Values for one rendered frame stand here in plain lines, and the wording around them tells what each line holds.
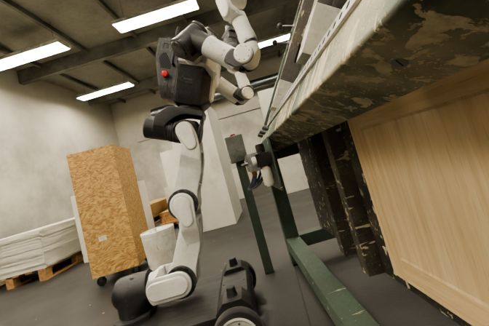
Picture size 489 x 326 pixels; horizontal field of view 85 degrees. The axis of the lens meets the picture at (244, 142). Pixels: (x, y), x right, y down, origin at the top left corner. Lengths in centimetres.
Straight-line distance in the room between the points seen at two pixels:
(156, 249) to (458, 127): 234
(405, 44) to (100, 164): 274
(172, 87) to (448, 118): 107
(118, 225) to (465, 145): 264
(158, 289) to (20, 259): 339
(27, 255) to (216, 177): 254
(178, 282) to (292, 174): 406
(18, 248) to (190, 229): 352
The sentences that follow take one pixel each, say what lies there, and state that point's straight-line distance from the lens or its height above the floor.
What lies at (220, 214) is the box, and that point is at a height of 17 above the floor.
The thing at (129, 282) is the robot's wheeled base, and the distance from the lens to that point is 148.
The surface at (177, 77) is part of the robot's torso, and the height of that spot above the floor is 120.
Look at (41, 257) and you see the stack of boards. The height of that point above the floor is 29.
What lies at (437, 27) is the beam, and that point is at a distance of 29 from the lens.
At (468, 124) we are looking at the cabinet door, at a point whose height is 68.
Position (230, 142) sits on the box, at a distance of 178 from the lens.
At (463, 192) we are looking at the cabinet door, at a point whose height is 55.
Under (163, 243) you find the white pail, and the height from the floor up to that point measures 26.
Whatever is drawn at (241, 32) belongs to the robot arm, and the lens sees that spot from 114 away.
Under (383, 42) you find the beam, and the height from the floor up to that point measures 79.
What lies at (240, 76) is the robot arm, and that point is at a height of 125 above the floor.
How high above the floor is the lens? 71
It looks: 5 degrees up
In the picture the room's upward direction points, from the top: 15 degrees counter-clockwise
